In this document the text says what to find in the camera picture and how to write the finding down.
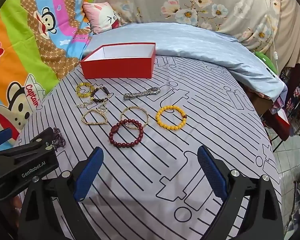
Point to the pink cartoon pillow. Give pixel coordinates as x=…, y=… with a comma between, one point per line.
x=100, y=15

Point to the light blue blanket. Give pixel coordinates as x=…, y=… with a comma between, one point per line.
x=190, y=42

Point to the lilac striped bedsheet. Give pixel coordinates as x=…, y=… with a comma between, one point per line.
x=215, y=130

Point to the green plastic object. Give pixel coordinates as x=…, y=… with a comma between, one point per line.
x=263, y=57

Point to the silver wristwatch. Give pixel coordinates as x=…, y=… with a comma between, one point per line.
x=153, y=90

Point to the colourful monkey print blanket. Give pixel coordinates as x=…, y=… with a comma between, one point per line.
x=27, y=55

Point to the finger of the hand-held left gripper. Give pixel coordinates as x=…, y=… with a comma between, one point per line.
x=1, y=136
x=40, y=140

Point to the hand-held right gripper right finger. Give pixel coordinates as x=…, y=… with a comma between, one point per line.
x=212, y=172

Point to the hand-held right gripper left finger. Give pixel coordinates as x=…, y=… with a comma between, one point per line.
x=87, y=175

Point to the red cardboard box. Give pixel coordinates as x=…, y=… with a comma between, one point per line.
x=115, y=70

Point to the gold bangle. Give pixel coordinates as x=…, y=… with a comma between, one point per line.
x=121, y=117

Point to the beige curtain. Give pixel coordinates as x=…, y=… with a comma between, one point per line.
x=292, y=30

